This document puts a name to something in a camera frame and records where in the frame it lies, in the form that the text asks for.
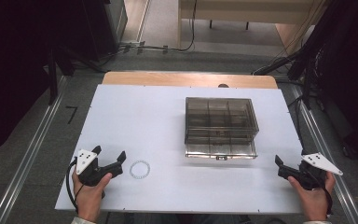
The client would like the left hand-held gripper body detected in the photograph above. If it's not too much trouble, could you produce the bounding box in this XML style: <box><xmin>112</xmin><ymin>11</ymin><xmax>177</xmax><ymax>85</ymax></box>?
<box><xmin>75</xmin><ymin>149</ymin><xmax>124</xmax><ymax>188</ymax></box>

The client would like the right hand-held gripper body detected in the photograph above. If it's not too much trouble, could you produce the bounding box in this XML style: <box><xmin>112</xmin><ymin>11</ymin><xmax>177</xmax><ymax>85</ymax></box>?
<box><xmin>278</xmin><ymin>151</ymin><xmax>344</xmax><ymax>191</ymax></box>

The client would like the clear plastic drawer box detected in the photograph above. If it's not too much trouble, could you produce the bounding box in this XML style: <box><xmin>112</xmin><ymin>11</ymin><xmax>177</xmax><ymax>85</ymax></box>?
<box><xmin>184</xmin><ymin>96</ymin><xmax>260</xmax><ymax>161</ymax></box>

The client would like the clear plastic drawer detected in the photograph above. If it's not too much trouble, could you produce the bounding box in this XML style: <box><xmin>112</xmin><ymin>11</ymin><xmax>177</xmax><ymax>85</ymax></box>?
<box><xmin>185</xmin><ymin>135</ymin><xmax>259</xmax><ymax>161</ymax></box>

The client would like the person's left hand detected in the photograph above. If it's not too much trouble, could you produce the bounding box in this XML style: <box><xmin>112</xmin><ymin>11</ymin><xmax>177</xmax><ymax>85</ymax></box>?
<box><xmin>72</xmin><ymin>170</ymin><xmax>114</xmax><ymax>223</ymax></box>

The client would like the person's right hand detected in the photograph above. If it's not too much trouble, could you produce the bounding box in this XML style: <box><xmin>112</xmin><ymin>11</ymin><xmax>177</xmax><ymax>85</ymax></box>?
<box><xmin>287</xmin><ymin>172</ymin><xmax>337</xmax><ymax>222</ymax></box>

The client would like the white table board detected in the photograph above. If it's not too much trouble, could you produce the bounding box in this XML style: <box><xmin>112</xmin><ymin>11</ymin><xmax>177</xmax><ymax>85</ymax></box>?
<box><xmin>54</xmin><ymin>83</ymin><xmax>304</xmax><ymax>216</ymax></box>

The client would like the wooden table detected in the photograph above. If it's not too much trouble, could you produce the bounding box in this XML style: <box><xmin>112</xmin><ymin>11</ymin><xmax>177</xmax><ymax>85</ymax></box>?
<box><xmin>101</xmin><ymin>71</ymin><xmax>280</xmax><ymax>90</ymax></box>

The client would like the black curtain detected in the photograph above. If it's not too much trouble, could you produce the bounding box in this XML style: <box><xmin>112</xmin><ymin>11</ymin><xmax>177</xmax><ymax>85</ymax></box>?
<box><xmin>0</xmin><ymin>0</ymin><xmax>90</xmax><ymax>161</ymax></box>

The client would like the black cabinet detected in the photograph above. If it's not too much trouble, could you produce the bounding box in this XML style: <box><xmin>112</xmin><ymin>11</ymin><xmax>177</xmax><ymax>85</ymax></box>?
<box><xmin>82</xmin><ymin>0</ymin><xmax>129</xmax><ymax>62</ymax></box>

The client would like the beige wooden bench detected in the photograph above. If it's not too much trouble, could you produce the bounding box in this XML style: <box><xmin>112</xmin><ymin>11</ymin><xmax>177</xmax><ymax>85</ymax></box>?
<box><xmin>176</xmin><ymin>0</ymin><xmax>328</xmax><ymax>50</ymax></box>

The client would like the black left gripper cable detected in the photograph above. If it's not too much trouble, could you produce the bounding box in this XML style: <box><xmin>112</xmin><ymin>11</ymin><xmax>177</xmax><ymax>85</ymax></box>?
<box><xmin>65</xmin><ymin>158</ymin><xmax>82</xmax><ymax>214</ymax></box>

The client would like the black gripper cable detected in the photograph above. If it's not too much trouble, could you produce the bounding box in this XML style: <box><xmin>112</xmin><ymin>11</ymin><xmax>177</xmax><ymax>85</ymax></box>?
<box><xmin>307</xmin><ymin>169</ymin><xmax>335</xmax><ymax>217</ymax></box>
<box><xmin>65</xmin><ymin>158</ymin><xmax>82</xmax><ymax>214</ymax></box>

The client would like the aluminium floor rail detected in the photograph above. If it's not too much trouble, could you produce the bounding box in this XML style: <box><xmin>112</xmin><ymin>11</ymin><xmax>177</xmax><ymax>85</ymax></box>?
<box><xmin>291</xmin><ymin>83</ymin><xmax>358</xmax><ymax>224</ymax></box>
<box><xmin>0</xmin><ymin>74</ymin><xmax>70</xmax><ymax>224</ymax></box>

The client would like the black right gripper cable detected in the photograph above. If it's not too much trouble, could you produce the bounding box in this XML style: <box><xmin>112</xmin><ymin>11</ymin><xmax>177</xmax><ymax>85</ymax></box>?
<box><xmin>307</xmin><ymin>169</ymin><xmax>335</xmax><ymax>217</ymax></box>

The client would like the black cable beside table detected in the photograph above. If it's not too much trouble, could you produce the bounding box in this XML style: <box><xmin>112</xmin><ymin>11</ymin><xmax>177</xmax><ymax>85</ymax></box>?
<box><xmin>287</xmin><ymin>95</ymin><xmax>308</xmax><ymax>153</ymax></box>

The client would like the black floor cable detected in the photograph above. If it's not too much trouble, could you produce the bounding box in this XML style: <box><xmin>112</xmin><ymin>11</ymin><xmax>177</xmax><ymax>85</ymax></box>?
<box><xmin>101</xmin><ymin>0</ymin><xmax>199</xmax><ymax>64</ymax></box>

